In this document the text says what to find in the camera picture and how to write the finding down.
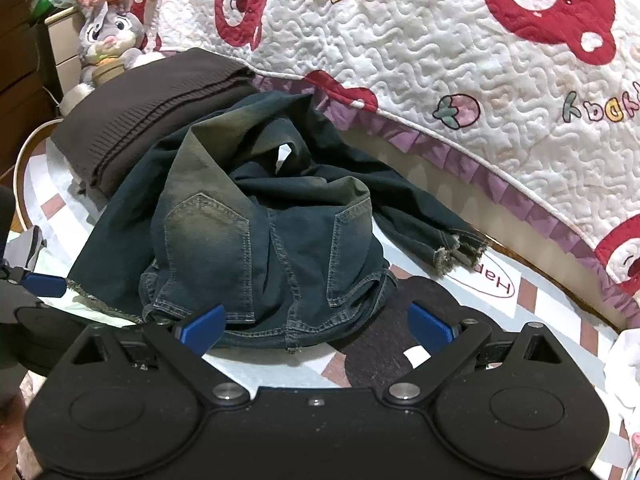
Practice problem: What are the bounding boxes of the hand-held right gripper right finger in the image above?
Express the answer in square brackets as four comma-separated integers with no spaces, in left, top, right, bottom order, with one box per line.
[382,302,556,406]

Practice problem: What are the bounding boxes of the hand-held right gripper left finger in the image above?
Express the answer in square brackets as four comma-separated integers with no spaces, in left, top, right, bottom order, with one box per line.
[72,304,251,406]

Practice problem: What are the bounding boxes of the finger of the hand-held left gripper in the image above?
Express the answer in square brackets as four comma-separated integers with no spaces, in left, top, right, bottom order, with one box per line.
[0,265,68,307]

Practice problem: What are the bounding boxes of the dark blue denim jeans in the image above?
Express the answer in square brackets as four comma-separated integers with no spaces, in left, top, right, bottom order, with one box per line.
[67,91,493,353]

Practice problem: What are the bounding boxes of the checkered printed floor mat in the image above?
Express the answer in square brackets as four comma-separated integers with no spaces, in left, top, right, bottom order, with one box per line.
[20,135,631,411]

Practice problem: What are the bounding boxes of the beige mattress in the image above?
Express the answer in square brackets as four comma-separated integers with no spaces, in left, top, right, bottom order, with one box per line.
[340,125,626,331]

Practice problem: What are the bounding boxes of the white cloth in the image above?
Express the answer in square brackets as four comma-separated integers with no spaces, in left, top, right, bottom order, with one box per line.
[602,330,640,421]

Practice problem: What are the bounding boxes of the brown folded garment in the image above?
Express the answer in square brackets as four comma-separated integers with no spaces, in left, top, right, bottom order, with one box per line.
[50,49,257,197]

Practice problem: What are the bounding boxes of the white drawer cabinet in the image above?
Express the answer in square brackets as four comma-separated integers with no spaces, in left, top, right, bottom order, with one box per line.
[45,7,88,98]

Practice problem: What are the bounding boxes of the dark wooden cabinet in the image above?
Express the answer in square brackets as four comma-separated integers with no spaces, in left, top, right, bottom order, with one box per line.
[0,0,56,126]

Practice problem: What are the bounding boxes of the grey plush bunny toy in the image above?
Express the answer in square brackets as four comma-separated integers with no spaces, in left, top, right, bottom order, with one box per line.
[72,0,166,86]

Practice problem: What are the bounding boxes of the white quilted bedspread red bears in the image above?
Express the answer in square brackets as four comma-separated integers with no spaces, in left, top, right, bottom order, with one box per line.
[135,0,640,311]

